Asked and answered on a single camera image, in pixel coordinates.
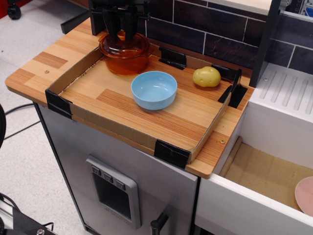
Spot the pink plate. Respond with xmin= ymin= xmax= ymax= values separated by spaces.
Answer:
xmin=294 ymin=176 xmax=313 ymax=216

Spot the light blue bowl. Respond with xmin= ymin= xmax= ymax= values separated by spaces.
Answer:
xmin=131 ymin=71 xmax=178 ymax=111

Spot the black dishwasher door handle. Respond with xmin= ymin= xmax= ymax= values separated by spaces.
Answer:
xmin=150 ymin=213 xmax=169 ymax=235

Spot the cardboard fence with black tape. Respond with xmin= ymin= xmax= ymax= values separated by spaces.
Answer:
xmin=45 ymin=43 xmax=251 ymax=178

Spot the grey toy dishwasher cabinet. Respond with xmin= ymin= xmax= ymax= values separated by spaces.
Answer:
xmin=36 ymin=105 xmax=199 ymax=235

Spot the black floor cable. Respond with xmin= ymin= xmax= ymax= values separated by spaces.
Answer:
xmin=3 ymin=103 xmax=41 ymax=140

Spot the orange transparent pot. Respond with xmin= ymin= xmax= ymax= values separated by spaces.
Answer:
xmin=98 ymin=34 xmax=155 ymax=76

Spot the yellow toy potato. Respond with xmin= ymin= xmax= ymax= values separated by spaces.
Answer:
xmin=193 ymin=66 xmax=222 ymax=88

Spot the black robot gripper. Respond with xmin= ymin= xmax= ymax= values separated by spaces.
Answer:
xmin=89 ymin=0 xmax=150 ymax=41

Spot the black metal frame base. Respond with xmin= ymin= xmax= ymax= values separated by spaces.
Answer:
xmin=61 ymin=11 xmax=90 ymax=34

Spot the orange transparent pot lid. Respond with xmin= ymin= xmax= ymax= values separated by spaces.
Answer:
xmin=99 ymin=30 xmax=154 ymax=59

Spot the white toy sink unit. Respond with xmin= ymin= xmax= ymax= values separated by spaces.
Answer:
xmin=195 ymin=64 xmax=313 ymax=235

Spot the black equipment with cables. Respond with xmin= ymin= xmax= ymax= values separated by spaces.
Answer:
xmin=0 ymin=193 xmax=56 ymax=235

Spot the black caster wheel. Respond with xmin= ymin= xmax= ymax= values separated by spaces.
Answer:
xmin=7 ymin=0 xmax=22 ymax=20

